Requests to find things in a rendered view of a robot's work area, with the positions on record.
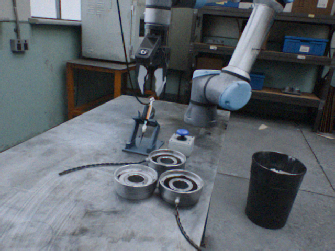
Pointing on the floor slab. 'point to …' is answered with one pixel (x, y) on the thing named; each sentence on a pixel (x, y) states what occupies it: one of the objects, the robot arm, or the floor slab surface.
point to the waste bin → (272, 187)
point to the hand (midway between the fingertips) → (149, 91)
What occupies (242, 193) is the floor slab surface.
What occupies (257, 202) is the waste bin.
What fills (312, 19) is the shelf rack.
